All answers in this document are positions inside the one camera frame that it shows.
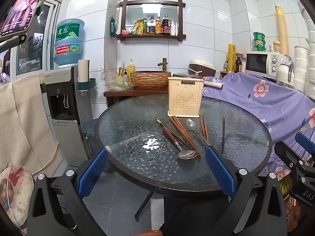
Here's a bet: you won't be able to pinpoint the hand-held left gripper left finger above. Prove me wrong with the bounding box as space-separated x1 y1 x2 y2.
27 148 110 236

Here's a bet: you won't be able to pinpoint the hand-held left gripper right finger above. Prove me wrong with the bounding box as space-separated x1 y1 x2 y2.
205 147 287 236

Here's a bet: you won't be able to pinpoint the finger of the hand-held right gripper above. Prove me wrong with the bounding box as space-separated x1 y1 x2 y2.
274 141 315 175
295 132 315 154

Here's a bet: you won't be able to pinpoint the wooden handled steel spoon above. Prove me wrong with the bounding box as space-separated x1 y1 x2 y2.
162 126 199 160

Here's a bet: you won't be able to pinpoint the cream plastic utensil holder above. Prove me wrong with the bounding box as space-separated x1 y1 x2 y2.
167 77 205 118

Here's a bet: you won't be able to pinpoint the purple floral cloth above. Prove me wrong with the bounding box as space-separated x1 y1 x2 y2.
202 71 315 180

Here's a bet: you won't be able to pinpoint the round glass table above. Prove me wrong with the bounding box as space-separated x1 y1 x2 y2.
95 93 272 223

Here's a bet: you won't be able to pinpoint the stacks of white paper bowls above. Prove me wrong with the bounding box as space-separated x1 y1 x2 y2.
294 2 315 94

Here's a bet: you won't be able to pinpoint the dark wooden counter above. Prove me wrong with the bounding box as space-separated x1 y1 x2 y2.
103 86 170 109

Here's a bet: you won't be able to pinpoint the teal cup holder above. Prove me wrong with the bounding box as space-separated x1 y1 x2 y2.
76 78 96 96

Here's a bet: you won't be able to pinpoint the cream frying pan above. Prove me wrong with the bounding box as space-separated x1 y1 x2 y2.
172 75 223 89

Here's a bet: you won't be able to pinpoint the beige cloth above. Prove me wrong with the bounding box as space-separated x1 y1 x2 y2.
0 75 63 175

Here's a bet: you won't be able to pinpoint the white microwave oven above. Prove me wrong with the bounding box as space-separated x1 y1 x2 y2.
245 51 286 79

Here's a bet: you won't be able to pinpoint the clear plastic bag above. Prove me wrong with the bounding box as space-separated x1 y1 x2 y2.
95 69 134 91

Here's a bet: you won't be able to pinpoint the grey water dispenser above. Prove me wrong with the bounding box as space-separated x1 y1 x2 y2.
39 65 94 166

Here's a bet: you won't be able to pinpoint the brown glass bottle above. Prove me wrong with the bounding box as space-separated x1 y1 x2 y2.
235 53 243 73

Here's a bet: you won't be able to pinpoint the glass pan lid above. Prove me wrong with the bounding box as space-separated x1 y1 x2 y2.
173 72 204 78

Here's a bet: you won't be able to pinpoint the white paper cup sleeve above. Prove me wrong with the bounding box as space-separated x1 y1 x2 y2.
78 59 90 83

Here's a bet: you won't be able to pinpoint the yellow roll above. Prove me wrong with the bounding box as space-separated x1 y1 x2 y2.
228 44 237 73

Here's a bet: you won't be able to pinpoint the white and brown rice cooker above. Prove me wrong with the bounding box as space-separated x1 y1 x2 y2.
188 59 217 78

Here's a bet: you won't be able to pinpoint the woven pattern sink basin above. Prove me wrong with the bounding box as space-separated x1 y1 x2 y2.
130 71 171 89

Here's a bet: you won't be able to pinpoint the yellow soap pump bottle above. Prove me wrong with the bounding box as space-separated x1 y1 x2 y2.
126 59 136 79

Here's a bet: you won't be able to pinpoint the tall stack of paper cups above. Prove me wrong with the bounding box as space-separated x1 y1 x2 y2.
275 5 289 54

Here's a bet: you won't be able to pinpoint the brass faucet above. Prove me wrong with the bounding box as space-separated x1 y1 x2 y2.
157 58 168 72

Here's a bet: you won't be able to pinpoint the blue water jug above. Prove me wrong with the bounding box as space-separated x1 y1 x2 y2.
54 18 85 69

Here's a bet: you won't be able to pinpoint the grey framed window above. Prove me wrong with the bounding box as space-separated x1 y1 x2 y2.
16 0 62 75

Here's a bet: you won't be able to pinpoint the dark sauce bottle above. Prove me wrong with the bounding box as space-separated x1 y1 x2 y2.
161 15 171 35

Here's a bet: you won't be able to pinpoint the purple label bottle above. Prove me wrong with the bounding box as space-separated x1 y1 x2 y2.
147 16 156 34

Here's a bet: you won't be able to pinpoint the wooden framed mirror shelf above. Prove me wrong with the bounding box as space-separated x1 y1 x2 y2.
117 0 186 41

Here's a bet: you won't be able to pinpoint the smartphone with lit screen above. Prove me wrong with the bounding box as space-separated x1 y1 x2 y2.
0 0 53 38

